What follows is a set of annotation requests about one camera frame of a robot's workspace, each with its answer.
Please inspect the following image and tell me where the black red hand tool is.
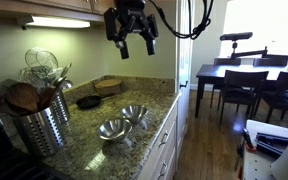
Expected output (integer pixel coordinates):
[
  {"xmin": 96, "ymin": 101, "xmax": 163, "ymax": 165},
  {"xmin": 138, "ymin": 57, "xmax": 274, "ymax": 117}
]
[{"xmin": 240, "ymin": 128, "xmax": 257, "ymax": 153}]

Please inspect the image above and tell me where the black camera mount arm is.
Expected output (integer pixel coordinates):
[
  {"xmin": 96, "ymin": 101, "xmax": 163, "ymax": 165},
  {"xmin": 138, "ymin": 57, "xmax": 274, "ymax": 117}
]
[{"xmin": 230, "ymin": 40, "xmax": 269, "ymax": 61}]

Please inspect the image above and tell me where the dark wooden dining table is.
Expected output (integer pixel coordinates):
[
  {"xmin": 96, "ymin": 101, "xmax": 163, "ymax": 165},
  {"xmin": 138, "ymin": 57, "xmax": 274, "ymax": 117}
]
[{"xmin": 194, "ymin": 63, "xmax": 288, "ymax": 118}]

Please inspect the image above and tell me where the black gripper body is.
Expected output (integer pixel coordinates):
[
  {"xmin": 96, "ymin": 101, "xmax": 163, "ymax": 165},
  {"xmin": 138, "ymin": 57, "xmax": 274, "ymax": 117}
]
[{"xmin": 115, "ymin": 0, "xmax": 150, "ymax": 34}]

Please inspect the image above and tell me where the steel ladle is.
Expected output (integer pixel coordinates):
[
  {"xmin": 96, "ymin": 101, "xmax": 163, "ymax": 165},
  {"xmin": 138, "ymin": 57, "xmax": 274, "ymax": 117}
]
[{"xmin": 58, "ymin": 78, "xmax": 74, "ymax": 92}]

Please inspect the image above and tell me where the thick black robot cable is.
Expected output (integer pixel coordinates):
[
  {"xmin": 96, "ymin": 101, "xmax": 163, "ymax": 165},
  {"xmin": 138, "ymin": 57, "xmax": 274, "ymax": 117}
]
[{"xmin": 148, "ymin": 0, "xmax": 216, "ymax": 41}]

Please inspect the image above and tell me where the bright window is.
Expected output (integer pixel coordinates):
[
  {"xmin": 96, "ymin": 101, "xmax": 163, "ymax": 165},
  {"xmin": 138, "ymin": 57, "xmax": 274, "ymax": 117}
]
[{"xmin": 218, "ymin": 0, "xmax": 288, "ymax": 58}]

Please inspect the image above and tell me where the under-cabinet light strip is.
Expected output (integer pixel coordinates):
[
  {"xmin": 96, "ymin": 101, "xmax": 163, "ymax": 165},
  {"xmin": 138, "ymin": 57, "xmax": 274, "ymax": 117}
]
[{"xmin": 16, "ymin": 14, "xmax": 92, "ymax": 30}]

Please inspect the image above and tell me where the large perforated steel utensil holder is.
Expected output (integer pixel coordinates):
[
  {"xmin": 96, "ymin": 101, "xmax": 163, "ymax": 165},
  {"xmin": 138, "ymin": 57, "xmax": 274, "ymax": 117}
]
[{"xmin": 12, "ymin": 106, "xmax": 65, "ymax": 158}]

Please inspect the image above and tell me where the dark wooden dining chair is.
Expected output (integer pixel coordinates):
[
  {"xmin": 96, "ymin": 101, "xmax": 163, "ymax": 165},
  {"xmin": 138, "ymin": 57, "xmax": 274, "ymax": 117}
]
[
  {"xmin": 210, "ymin": 57, "xmax": 242, "ymax": 111},
  {"xmin": 253, "ymin": 71, "xmax": 288, "ymax": 124},
  {"xmin": 253, "ymin": 57, "xmax": 288, "ymax": 67},
  {"xmin": 218, "ymin": 69, "xmax": 270, "ymax": 126}
]

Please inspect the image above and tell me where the steel wire whisk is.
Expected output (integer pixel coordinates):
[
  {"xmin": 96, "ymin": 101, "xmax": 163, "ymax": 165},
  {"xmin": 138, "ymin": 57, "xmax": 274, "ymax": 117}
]
[{"xmin": 17, "ymin": 66, "xmax": 47, "ymax": 89}]

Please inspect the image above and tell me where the white base cabinet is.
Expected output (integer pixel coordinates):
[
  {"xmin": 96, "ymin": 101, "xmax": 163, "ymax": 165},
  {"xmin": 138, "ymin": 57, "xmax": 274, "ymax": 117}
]
[{"xmin": 137, "ymin": 96, "xmax": 180, "ymax": 180}]

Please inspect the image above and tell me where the black stove top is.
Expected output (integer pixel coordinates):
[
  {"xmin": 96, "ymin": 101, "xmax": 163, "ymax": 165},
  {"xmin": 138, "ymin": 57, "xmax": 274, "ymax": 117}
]
[{"xmin": 0, "ymin": 124, "xmax": 75, "ymax": 180}]

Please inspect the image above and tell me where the white serving spoon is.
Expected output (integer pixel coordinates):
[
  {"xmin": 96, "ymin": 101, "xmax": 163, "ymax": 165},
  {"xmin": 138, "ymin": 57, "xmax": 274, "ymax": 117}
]
[{"xmin": 47, "ymin": 62, "xmax": 73, "ymax": 84}]

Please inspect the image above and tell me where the tall white door panel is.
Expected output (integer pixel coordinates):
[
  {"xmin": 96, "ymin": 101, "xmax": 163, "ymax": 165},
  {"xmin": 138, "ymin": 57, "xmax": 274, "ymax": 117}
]
[{"xmin": 175, "ymin": 0, "xmax": 196, "ymax": 134}]

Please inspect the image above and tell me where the wooden wall cabinet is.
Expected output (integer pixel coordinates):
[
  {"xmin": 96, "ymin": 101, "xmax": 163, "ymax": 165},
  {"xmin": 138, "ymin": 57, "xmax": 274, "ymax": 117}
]
[{"xmin": 0, "ymin": 0, "xmax": 116, "ymax": 23}]

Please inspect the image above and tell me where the round wooden board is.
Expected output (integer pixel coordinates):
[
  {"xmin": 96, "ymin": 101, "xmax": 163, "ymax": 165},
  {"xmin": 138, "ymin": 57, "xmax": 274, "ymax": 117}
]
[{"xmin": 94, "ymin": 78, "xmax": 123, "ymax": 98}]

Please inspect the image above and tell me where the metal drawer handle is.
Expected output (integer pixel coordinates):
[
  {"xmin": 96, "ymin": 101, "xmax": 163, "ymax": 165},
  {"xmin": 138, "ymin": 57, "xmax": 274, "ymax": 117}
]
[
  {"xmin": 158, "ymin": 131, "xmax": 170, "ymax": 148},
  {"xmin": 157, "ymin": 161, "xmax": 169, "ymax": 180}
]

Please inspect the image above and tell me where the black cast iron skillet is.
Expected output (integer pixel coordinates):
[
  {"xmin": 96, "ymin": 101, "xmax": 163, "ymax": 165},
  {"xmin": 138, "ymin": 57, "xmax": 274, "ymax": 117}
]
[{"xmin": 75, "ymin": 94, "xmax": 104, "ymax": 111}]

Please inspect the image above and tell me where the white perforated work table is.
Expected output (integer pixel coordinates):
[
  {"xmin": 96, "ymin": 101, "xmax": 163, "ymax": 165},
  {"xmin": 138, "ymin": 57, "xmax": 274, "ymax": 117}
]
[{"xmin": 242, "ymin": 119, "xmax": 288, "ymax": 180}]

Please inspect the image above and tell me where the small perforated steel utensil holder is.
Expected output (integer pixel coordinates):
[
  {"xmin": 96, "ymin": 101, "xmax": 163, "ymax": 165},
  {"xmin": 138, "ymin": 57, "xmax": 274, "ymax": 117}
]
[{"xmin": 50, "ymin": 89, "xmax": 71, "ymax": 126}]

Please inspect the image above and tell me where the wire mesh skimmer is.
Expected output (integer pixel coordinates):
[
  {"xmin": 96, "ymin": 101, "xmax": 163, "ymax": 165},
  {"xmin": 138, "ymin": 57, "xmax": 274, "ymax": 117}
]
[{"xmin": 24, "ymin": 46, "xmax": 59, "ymax": 73}]

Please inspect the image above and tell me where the black tool case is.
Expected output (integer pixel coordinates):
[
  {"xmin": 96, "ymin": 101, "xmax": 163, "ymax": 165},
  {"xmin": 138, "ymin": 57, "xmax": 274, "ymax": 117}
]
[{"xmin": 255, "ymin": 132, "xmax": 288, "ymax": 158}]

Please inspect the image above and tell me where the stainless steel bowl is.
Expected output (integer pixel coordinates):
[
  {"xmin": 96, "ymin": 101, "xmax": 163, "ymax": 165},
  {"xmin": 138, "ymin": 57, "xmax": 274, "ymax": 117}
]
[
  {"xmin": 120, "ymin": 104, "xmax": 149, "ymax": 125},
  {"xmin": 97, "ymin": 117, "xmax": 133, "ymax": 143}
]

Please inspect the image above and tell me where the plain wooden spoon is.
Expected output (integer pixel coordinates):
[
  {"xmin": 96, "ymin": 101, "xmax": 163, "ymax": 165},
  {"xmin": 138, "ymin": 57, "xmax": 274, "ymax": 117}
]
[{"xmin": 37, "ymin": 85, "xmax": 57, "ymax": 111}]

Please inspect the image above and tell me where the black stereo camera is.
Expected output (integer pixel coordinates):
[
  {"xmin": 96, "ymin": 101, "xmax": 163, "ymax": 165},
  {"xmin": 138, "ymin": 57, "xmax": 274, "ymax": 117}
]
[{"xmin": 219, "ymin": 31, "xmax": 254, "ymax": 42}]

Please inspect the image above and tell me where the slotted wooden spoon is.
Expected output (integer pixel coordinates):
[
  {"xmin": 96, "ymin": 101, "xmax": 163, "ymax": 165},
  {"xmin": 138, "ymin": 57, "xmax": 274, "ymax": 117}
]
[{"xmin": 4, "ymin": 82, "xmax": 41, "ymax": 114}]

